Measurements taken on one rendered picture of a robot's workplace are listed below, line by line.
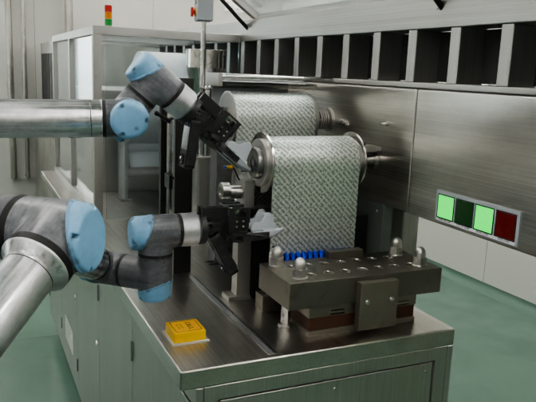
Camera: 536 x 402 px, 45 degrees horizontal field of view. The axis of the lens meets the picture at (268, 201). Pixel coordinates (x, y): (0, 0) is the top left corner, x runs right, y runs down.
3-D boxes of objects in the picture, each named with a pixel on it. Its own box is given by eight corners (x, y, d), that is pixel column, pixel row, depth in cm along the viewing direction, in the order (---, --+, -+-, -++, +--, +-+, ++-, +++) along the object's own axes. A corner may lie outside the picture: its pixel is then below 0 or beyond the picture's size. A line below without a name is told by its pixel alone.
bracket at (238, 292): (219, 296, 166) (222, 177, 160) (242, 293, 169) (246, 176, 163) (226, 302, 162) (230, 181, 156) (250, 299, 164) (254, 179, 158)
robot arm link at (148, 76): (119, 76, 144) (143, 47, 145) (155, 108, 149) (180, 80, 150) (124, 80, 137) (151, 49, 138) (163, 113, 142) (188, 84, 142)
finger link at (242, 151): (266, 156, 154) (238, 132, 151) (250, 175, 154) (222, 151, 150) (261, 155, 157) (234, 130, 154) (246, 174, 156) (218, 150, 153)
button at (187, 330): (165, 332, 142) (165, 321, 141) (195, 328, 145) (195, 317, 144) (174, 344, 135) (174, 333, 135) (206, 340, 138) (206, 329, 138)
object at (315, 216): (269, 260, 157) (272, 184, 153) (352, 252, 166) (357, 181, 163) (269, 261, 156) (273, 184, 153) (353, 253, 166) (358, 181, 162)
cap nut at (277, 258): (266, 263, 150) (266, 245, 149) (280, 262, 152) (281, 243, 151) (272, 268, 147) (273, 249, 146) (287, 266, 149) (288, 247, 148)
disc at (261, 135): (247, 187, 165) (249, 128, 162) (249, 187, 165) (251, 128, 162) (272, 198, 152) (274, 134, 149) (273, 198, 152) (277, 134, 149)
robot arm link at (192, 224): (184, 250, 143) (173, 241, 150) (203, 249, 145) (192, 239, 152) (184, 217, 141) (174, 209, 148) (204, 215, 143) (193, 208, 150)
